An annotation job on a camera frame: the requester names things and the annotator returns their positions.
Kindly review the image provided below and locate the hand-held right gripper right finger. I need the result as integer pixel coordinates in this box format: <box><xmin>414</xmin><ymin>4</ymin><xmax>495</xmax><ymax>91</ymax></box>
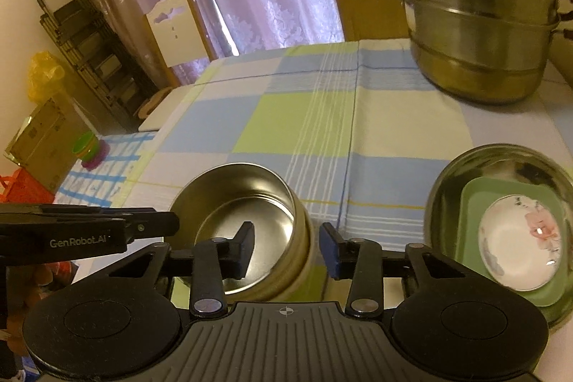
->
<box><xmin>319</xmin><ymin>222</ymin><xmax>485</xmax><ymax>319</ymax></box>

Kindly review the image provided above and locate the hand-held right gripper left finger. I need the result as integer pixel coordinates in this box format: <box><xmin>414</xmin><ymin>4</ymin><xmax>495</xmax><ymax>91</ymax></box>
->
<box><xmin>96</xmin><ymin>221</ymin><xmax>256</xmax><ymax>319</ymax></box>

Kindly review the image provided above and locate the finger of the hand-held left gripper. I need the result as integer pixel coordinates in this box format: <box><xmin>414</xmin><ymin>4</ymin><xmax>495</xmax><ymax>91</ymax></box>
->
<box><xmin>0</xmin><ymin>204</ymin><xmax>181</xmax><ymax>238</ymax></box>

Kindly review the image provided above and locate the cream bowl with steel lining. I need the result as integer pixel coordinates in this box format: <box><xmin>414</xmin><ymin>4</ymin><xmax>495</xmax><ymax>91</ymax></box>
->
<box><xmin>169</xmin><ymin>163</ymin><xmax>314</xmax><ymax>303</ymax></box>

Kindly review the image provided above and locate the large stainless steel plate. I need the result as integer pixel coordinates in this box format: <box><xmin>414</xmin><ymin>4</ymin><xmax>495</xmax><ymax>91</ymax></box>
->
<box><xmin>423</xmin><ymin>143</ymin><xmax>573</xmax><ymax>329</ymax></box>

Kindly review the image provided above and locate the green square plate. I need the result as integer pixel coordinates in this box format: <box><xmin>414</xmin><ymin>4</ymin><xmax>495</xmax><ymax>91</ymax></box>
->
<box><xmin>456</xmin><ymin>176</ymin><xmax>569</xmax><ymax>309</ymax></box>

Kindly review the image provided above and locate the white floral dish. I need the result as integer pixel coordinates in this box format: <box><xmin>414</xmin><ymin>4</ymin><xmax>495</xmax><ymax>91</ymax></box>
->
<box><xmin>477</xmin><ymin>194</ymin><xmax>563</xmax><ymax>292</ymax></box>

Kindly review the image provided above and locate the blue checked cloth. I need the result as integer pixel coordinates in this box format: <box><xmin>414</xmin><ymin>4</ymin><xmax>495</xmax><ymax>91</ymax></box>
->
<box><xmin>54</xmin><ymin>130</ymin><xmax>159</xmax><ymax>208</ymax></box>

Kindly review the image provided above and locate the red bag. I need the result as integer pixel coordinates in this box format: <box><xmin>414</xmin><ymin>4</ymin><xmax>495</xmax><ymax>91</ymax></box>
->
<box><xmin>0</xmin><ymin>168</ymin><xmax>57</xmax><ymax>204</ymax></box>

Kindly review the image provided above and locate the green and purple cup stack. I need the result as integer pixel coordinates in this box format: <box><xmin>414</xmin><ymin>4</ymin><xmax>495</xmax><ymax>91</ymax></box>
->
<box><xmin>74</xmin><ymin>130</ymin><xmax>110</xmax><ymax>172</ymax></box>

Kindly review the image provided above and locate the cardboard box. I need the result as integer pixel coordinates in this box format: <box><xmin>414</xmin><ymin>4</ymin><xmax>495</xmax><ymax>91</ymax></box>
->
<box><xmin>4</xmin><ymin>96</ymin><xmax>88</xmax><ymax>192</ymax></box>

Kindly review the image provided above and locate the checked pastel tablecloth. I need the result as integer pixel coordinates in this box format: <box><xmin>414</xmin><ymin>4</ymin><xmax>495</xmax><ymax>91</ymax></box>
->
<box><xmin>119</xmin><ymin>37</ymin><xmax>573</xmax><ymax>304</ymax></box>

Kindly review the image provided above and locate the yellow plastic bag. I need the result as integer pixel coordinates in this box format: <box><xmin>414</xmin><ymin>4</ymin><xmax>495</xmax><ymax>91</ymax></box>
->
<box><xmin>28</xmin><ymin>51</ymin><xmax>66</xmax><ymax>103</ymax></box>

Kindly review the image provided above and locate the black folding rack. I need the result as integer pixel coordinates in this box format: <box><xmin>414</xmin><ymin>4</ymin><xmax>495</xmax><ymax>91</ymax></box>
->
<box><xmin>36</xmin><ymin>0</ymin><xmax>155</xmax><ymax>132</ymax></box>

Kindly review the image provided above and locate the white wooden chair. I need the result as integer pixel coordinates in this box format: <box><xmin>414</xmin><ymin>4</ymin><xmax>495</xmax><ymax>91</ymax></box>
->
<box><xmin>143</xmin><ymin>0</ymin><xmax>213</xmax><ymax>90</ymax></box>

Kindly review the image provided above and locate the stainless steel steamer pot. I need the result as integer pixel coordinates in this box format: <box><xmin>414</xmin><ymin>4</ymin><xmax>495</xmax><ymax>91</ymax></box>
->
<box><xmin>360</xmin><ymin>0</ymin><xmax>573</xmax><ymax>105</ymax></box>

